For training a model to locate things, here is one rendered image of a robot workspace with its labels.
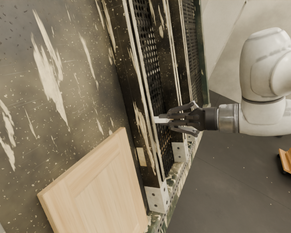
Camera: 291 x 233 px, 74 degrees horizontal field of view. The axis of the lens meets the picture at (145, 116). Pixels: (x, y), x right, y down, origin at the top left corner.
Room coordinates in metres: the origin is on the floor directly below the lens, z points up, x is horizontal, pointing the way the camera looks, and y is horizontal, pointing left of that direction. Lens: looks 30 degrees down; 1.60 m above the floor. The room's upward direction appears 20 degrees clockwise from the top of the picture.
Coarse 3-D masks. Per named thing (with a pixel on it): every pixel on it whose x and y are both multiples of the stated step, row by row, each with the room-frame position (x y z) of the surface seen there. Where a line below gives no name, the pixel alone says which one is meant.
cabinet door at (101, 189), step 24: (120, 144) 0.46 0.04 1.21; (72, 168) 0.30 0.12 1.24; (96, 168) 0.35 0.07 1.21; (120, 168) 0.43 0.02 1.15; (48, 192) 0.22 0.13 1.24; (72, 192) 0.26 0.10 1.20; (96, 192) 0.32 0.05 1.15; (120, 192) 0.39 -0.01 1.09; (48, 216) 0.21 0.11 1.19; (72, 216) 0.24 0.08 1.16; (96, 216) 0.29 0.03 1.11; (120, 216) 0.35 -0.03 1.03; (144, 216) 0.45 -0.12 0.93
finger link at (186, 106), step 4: (192, 100) 0.61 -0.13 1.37; (184, 104) 0.61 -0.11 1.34; (188, 104) 0.58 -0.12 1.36; (192, 104) 0.58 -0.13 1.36; (172, 108) 0.62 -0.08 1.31; (176, 108) 0.60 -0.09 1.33; (180, 108) 0.59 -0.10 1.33; (184, 108) 0.59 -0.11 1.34; (188, 108) 0.58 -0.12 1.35; (168, 112) 0.60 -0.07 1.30; (172, 112) 0.60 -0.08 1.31
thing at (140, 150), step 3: (138, 147) 0.55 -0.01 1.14; (141, 147) 0.55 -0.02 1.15; (138, 150) 0.55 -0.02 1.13; (141, 150) 0.55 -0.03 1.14; (138, 153) 0.55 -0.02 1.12; (141, 153) 0.55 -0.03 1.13; (138, 156) 0.55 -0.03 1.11; (141, 156) 0.55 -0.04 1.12; (144, 156) 0.54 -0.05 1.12; (141, 159) 0.55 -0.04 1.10; (144, 159) 0.54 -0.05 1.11; (141, 162) 0.54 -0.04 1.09; (144, 162) 0.54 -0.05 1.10; (141, 165) 0.54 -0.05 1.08; (144, 165) 0.54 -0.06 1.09
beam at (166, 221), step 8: (208, 104) 1.83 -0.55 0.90; (200, 136) 1.33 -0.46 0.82; (192, 152) 1.05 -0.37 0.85; (192, 160) 1.02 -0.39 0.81; (176, 168) 0.80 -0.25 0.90; (168, 176) 0.73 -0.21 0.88; (176, 176) 0.73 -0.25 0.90; (184, 176) 0.83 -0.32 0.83; (168, 184) 0.67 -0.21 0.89; (168, 192) 0.62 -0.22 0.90; (176, 192) 0.69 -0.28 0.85; (176, 200) 0.66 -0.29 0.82; (152, 216) 0.49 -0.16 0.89; (160, 216) 0.50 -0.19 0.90; (168, 216) 0.55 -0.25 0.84; (152, 224) 0.45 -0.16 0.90; (168, 224) 0.53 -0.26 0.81; (144, 232) 0.42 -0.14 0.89; (152, 232) 0.42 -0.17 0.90; (160, 232) 0.46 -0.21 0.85
